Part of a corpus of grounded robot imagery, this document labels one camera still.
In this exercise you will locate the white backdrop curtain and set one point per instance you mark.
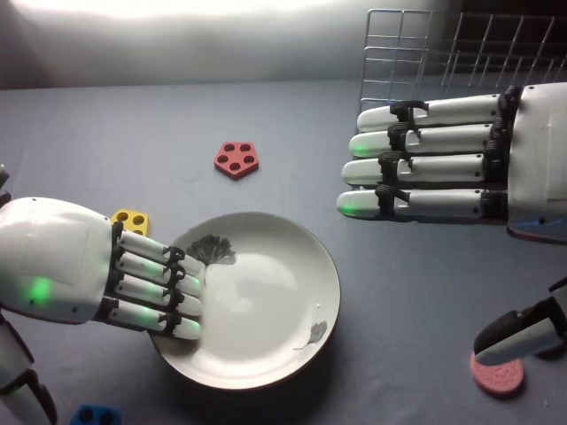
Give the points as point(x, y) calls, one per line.
point(177, 44)

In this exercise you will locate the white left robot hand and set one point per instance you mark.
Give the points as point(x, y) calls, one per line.
point(53, 257)

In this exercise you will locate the grey table cloth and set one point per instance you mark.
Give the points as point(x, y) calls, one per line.
point(288, 133)

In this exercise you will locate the yellow pentagon block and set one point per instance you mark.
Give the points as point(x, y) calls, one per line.
point(130, 220)

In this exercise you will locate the pink sandwich cookie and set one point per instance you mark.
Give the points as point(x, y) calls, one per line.
point(498, 378)

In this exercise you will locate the white plate with leaf print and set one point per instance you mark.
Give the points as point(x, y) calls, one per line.
point(261, 301)

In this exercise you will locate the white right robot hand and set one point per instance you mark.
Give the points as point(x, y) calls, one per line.
point(540, 155)

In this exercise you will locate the blue pentagon block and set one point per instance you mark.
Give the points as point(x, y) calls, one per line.
point(95, 416)

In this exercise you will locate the red pentagon block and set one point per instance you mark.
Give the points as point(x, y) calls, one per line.
point(235, 160)

